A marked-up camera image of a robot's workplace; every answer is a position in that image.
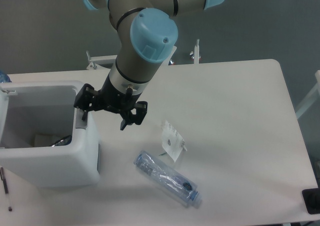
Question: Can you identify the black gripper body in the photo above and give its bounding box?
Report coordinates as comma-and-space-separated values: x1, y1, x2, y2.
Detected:
96, 73, 142, 116

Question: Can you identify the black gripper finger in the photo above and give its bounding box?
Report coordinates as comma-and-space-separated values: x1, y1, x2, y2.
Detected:
120, 101, 148, 130
73, 83, 100, 120

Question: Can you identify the white push-button trash can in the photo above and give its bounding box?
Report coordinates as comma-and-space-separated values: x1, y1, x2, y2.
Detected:
0, 81, 100, 187

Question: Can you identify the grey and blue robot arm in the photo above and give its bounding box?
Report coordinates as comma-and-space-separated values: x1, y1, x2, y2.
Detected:
74, 0, 225, 129

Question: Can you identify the trash inside the can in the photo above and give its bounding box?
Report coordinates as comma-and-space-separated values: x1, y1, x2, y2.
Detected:
33, 133, 73, 147

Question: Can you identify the crumpled white paper packet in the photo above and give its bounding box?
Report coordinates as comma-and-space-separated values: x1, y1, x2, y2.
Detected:
161, 120, 187, 162

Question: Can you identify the clear plastic water bottle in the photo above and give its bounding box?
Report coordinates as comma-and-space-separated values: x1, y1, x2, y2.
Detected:
134, 150, 202, 208

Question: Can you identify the black and white pen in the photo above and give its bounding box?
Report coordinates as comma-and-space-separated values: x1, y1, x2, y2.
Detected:
0, 167, 13, 212

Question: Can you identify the black device at table corner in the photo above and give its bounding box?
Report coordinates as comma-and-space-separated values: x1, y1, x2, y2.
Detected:
302, 188, 320, 214

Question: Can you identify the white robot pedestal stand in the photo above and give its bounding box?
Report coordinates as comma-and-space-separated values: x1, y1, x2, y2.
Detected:
86, 39, 202, 70

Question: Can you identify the white frame at right edge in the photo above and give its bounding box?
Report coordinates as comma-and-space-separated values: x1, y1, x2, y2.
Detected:
295, 70, 320, 119

